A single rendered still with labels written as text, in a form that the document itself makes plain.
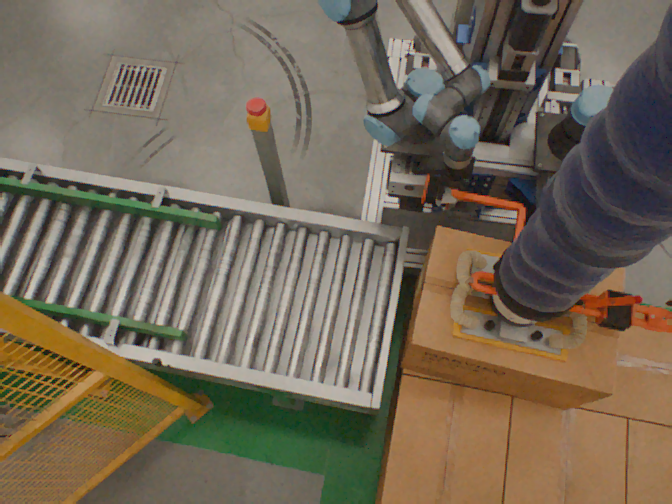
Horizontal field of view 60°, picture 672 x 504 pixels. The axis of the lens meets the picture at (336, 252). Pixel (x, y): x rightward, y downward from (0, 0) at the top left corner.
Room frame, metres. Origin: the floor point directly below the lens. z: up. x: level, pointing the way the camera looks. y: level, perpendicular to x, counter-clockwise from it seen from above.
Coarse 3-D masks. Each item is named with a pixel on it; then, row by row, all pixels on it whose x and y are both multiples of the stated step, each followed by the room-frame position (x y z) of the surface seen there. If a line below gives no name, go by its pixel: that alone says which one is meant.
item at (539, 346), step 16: (480, 320) 0.42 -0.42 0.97; (496, 320) 0.42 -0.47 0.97; (464, 336) 0.38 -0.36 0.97; (480, 336) 0.38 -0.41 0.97; (496, 336) 0.37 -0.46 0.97; (528, 336) 0.36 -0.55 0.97; (544, 336) 0.36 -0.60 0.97; (528, 352) 0.32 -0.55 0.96; (544, 352) 0.32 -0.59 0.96; (560, 352) 0.31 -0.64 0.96
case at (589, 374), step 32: (448, 256) 0.64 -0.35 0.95; (448, 288) 0.54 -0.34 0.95; (608, 288) 0.50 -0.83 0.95; (416, 320) 0.44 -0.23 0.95; (448, 320) 0.43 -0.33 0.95; (416, 352) 0.36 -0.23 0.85; (448, 352) 0.34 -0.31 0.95; (480, 352) 0.33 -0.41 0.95; (512, 352) 0.33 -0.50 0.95; (576, 352) 0.31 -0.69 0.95; (608, 352) 0.31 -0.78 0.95; (480, 384) 0.28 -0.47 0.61; (512, 384) 0.26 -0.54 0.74; (544, 384) 0.24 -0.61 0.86; (576, 384) 0.22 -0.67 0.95; (608, 384) 0.21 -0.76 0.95
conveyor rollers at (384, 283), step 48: (0, 192) 1.21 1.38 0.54; (96, 192) 1.18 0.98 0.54; (48, 240) 0.97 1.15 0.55; (96, 240) 0.96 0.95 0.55; (144, 240) 0.95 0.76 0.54; (192, 240) 0.94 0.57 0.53; (96, 288) 0.75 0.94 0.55; (144, 288) 0.74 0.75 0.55; (192, 288) 0.73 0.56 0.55; (240, 288) 0.71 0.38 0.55; (288, 288) 0.70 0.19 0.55; (336, 288) 0.69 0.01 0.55; (384, 288) 0.68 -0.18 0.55; (336, 384) 0.33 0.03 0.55
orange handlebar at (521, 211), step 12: (456, 192) 0.80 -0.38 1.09; (492, 204) 0.75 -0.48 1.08; (504, 204) 0.74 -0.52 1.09; (516, 204) 0.74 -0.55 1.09; (516, 228) 0.66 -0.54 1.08; (480, 276) 0.52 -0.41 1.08; (492, 276) 0.52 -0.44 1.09; (480, 288) 0.49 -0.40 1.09; (492, 288) 0.48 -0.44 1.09; (576, 312) 0.40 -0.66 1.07; (588, 312) 0.40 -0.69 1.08; (600, 312) 0.39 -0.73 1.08; (648, 312) 0.39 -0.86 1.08; (660, 312) 0.38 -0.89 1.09; (636, 324) 0.36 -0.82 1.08; (648, 324) 0.35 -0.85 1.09; (660, 324) 0.35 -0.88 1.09
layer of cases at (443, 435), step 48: (624, 336) 0.43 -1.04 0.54; (432, 384) 0.31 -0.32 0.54; (624, 384) 0.26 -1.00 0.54; (432, 432) 0.14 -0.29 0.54; (480, 432) 0.13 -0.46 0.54; (528, 432) 0.12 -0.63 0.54; (576, 432) 0.11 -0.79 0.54; (624, 432) 0.10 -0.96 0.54; (384, 480) 0.00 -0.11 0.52; (432, 480) -0.01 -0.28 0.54; (480, 480) -0.02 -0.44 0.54; (528, 480) -0.03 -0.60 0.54; (576, 480) -0.04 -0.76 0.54; (624, 480) -0.05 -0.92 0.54
